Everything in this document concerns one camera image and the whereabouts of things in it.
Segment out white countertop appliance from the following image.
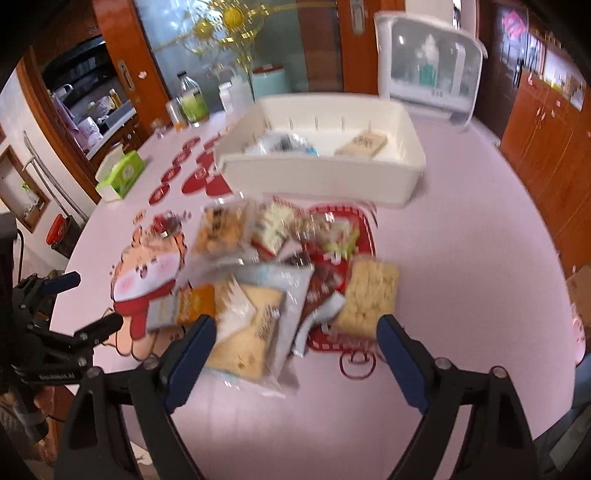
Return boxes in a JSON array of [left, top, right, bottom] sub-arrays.
[[373, 10, 489, 126]]

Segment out cluttered kitchen counter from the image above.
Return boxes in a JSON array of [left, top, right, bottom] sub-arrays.
[[44, 39, 139, 158]]

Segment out clear packet of orange snacks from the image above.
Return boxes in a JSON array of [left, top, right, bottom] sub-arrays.
[[191, 200, 252, 266]]

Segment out glass bottle with green label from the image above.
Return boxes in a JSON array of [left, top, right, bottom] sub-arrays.
[[178, 71, 211, 125]]

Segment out small jar with orange contents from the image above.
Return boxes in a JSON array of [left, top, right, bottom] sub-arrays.
[[165, 98, 188, 130]]

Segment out green tissue box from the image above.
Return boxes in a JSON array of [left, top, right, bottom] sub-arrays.
[[95, 147, 148, 204]]

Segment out blue and white snack packet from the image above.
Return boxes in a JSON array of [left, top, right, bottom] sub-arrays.
[[245, 131, 321, 158]]

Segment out tan snack packet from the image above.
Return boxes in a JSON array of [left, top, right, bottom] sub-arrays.
[[333, 130, 389, 158]]

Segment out pale cookie packet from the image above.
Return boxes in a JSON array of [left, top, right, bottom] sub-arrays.
[[332, 258, 402, 340]]

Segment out cardboard box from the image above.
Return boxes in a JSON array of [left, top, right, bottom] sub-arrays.
[[563, 265, 591, 324]]

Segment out small pale yellow snack packet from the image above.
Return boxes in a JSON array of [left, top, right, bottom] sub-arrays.
[[148, 295, 181, 329]]

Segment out green tissue pack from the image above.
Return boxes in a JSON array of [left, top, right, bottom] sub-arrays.
[[99, 150, 146, 198]]

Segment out small orange snack packet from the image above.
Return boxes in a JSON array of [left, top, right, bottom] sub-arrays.
[[175, 284, 217, 326]]

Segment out white plastic storage bin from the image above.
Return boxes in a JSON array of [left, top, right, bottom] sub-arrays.
[[215, 98, 428, 206]]

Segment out dark red snack packet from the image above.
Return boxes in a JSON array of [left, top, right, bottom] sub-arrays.
[[300, 258, 347, 324]]

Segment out green snack packet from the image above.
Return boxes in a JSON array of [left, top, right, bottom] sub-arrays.
[[323, 222, 365, 257]]

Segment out white and red snack packet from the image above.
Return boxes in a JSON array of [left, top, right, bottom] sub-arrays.
[[252, 200, 301, 257]]

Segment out wooden framed picture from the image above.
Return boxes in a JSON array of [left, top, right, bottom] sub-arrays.
[[0, 145, 49, 234]]

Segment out wooden wall cabinets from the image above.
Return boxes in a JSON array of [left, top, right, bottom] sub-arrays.
[[501, 0, 591, 278]]

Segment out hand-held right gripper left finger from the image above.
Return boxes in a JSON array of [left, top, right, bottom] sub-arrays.
[[54, 315, 218, 480]]

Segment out clear red-edged dark snack packet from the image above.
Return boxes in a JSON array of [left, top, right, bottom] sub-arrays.
[[291, 211, 333, 252]]

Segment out gold flower decoration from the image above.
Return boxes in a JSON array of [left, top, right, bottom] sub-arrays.
[[152, 0, 273, 75]]

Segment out teal bottle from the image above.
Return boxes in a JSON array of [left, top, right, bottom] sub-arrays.
[[418, 34, 439, 88]]

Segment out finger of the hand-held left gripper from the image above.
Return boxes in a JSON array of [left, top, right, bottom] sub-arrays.
[[73, 313, 124, 352], [41, 271, 82, 296]]

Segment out pale teal canister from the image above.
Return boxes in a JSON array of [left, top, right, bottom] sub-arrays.
[[252, 65, 291, 100]]

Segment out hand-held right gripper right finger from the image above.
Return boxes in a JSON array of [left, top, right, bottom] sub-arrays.
[[376, 315, 541, 480]]

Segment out large bread packet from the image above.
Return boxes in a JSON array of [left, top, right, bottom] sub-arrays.
[[203, 265, 315, 398]]

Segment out red and dark waste basket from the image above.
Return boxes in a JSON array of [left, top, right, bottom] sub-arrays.
[[46, 215, 81, 259]]

